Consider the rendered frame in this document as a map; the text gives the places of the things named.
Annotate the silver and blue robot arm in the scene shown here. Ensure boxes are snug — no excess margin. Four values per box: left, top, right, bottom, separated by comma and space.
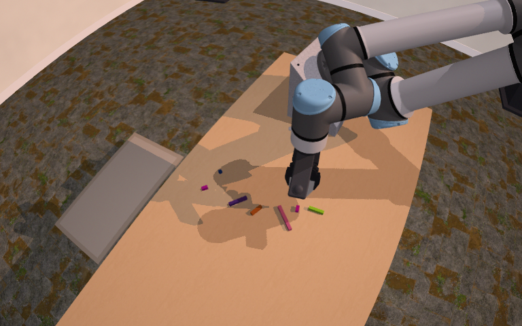
288, 0, 522, 153

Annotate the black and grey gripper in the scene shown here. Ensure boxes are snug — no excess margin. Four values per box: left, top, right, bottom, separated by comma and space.
285, 148, 321, 196

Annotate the pink rod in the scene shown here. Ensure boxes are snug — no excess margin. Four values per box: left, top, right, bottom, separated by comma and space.
277, 205, 292, 231

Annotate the purple rod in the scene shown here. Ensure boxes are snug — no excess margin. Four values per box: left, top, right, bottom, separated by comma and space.
228, 196, 247, 206

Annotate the lime green rod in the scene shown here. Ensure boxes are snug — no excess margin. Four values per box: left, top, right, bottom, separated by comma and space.
308, 206, 324, 215

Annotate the orange rod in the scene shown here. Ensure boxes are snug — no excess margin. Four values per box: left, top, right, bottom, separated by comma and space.
250, 205, 262, 216

